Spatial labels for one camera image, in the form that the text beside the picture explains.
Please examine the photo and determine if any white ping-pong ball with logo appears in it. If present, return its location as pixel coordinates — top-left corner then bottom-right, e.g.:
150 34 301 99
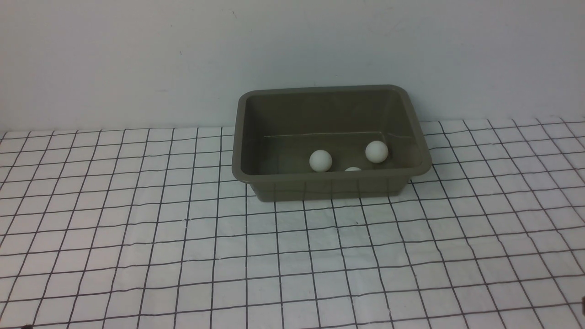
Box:
309 150 333 172

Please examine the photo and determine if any olive plastic storage bin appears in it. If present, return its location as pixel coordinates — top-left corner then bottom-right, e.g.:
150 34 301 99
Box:
231 84 432 202

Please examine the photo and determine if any white black grid tablecloth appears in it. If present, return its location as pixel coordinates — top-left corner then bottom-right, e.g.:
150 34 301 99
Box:
0 117 585 329

